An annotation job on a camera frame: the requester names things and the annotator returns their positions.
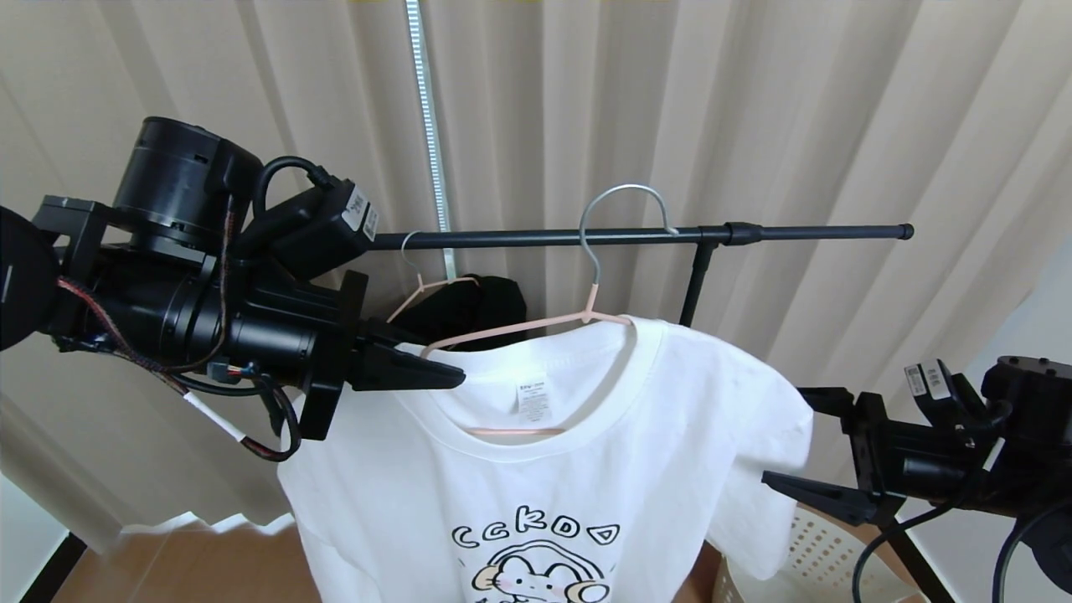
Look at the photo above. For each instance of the beige curtain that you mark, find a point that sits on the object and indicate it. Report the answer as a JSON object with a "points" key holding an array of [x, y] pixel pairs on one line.
{"points": [[754, 100]]}

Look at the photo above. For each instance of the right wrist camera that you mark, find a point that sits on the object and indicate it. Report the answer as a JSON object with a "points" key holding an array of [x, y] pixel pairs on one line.
{"points": [[963, 410]]}

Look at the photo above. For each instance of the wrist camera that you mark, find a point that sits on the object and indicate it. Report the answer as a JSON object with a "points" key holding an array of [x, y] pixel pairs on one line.
{"points": [[318, 234], [963, 410]]}

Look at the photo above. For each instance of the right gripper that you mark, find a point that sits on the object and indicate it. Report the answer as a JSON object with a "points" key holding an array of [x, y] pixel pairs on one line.
{"points": [[930, 465]]}

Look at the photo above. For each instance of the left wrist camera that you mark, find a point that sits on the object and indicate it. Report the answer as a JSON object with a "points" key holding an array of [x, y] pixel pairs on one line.
{"points": [[318, 234]]}

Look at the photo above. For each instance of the pink clothes hanger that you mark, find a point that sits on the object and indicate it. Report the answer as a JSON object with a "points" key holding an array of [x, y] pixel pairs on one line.
{"points": [[593, 303], [417, 287]]}

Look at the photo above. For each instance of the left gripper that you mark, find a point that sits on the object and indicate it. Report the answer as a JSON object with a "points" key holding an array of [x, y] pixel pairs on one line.
{"points": [[251, 327]]}

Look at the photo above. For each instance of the black shorts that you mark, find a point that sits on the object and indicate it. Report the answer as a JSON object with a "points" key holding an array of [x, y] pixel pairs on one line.
{"points": [[486, 310]]}

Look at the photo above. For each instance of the white laundry basket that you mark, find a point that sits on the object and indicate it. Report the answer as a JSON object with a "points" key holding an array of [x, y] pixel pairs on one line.
{"points": [[825, 553]]}

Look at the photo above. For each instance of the white printed t-shirt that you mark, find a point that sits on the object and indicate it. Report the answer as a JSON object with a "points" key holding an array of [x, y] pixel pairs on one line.
{"points": [[544, 486]]}

